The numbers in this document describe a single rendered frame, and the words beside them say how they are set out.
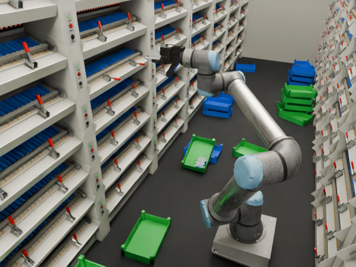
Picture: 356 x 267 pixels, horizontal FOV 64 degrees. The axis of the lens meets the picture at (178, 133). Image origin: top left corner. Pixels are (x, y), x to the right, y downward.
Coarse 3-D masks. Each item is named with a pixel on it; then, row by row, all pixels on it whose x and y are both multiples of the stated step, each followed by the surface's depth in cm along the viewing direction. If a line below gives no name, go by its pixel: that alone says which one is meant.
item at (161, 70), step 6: (156, 66) 216; (162, 66) 219; (168, 66) 225; (180, 66) 238; (156, 72) 213; (162, 72) 213; (174, 72) 231; (156, 78) 197; (162, 78) 209; (156, 84) 202
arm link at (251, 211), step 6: (258, 192) 154; (252, 198) 149; (258, 198) 150; (246, 204) 149; (252, 204) 148; (258, 204) 150; (240, 210) 149; (246, 210) 150; (252, 210) 150; (258, 210) 152; (240, 216) 150; (246, 216) 151; (252, 216) 152; (258, 216) 154; (240, 222) 157; (246, 222) 155; (252, 222) 155
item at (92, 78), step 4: (132, 56) 172; (136, 56) 176; (124, 60) 165; (128, 60) 168; (116, 64) 158; (120, 64) 161; (128, 64) 167; (108, 68) 152; (112, 68) 155; (120, 68) 160; (100, 72) 147; (104, 72) 149; (108, 72) 152; (92, 76) 142; (96, 76) 143; (100, 76) 147; (88, 80) 138; (92, 80) 141
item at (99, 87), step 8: (136, 48) 181; (144, 56) 182; (88, 64) 153; (112, 72) 156; (120, 72) 159; (128, 72) 163; (104, 80) 147; (112, 80) 150; (120, 80) 158; (88, 88) 132; (96, 88) 140; (104, 88) 146; (96, 96) 142
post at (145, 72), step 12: (132, 0) 167; (144, 0) 164; (144, 12) 168; (144, 36) 175; (144, 48) 179; (144, 72) 188; (156, 120) 215; (156, 132) 220; (156, 144) 225; (156, 156) 230; (156, 168) 236
